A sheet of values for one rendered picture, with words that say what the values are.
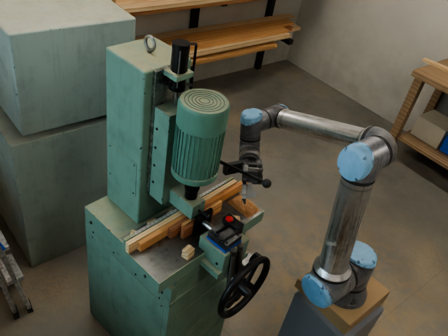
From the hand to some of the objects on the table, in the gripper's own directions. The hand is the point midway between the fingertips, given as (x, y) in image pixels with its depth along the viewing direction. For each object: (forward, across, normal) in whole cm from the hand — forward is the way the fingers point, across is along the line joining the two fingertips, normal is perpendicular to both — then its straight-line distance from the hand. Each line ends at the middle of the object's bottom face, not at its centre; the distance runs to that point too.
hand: (243, 188), depth 171 cm
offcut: (+15, +22, +20) cm, 33 cm away
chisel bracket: (-4, +14, +23) cm, 27 cm away
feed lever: (-18, +5, +19) cm, 27 cm away
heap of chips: (-17, +21, -1) cm, 27 cm away
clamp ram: (+3, +21, +14) cm, 25 cm away
